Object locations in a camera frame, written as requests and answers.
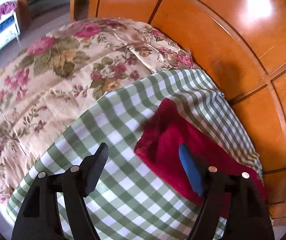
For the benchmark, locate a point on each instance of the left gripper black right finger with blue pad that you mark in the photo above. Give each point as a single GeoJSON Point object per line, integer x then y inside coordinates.
{"type": "Point", "coordinates": [225, 194]}

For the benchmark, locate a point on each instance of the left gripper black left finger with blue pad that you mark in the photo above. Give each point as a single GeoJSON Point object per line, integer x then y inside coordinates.
{"type": "Point", "coordinates": [39, 218]}

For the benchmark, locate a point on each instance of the red velvet garment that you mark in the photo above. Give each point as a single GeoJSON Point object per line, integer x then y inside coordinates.
{"type": "Point", "coordinates": [159, 145]}

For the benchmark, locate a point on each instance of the green white checkered cloth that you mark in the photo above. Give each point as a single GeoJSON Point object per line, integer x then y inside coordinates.
{"type": "Point", "coordinates": [131, 200]}

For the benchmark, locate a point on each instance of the floral bedspread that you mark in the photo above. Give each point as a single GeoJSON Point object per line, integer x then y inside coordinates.
{"type": "Point", "coordinates": [57, 78]}

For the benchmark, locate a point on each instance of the orange wooden headboard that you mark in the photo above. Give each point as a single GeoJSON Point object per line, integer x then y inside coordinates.
{"type": "Point", "coordinates": [241, 44]}

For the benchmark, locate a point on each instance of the wooden door frame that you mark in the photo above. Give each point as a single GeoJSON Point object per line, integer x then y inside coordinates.
{"type": "Point", "coordinates": [48, 0]}

